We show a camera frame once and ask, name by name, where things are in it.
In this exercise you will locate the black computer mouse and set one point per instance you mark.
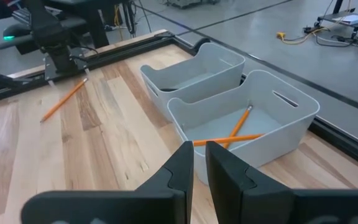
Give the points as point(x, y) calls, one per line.
point(17, 31)

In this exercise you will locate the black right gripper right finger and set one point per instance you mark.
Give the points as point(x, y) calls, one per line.
point(228, 183)

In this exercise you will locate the grey plastic bin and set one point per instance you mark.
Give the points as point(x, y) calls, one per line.
point(291, 130)
point(197, 62)

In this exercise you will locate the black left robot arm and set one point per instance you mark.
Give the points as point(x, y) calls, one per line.
point(47, 28)

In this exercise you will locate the black wheeled cart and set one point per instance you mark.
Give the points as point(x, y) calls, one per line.
point(338, 5)

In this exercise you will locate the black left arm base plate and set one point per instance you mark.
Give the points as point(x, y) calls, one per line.
point(50, 70)

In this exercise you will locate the white paper stack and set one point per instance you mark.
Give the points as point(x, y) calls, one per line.
point(353, 19)

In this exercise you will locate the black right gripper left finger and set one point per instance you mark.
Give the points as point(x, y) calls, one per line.
point(185, 168)

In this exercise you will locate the orange pencil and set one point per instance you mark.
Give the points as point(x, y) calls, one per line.
point(244, 137)
point(241, 121)
point(64, 100)

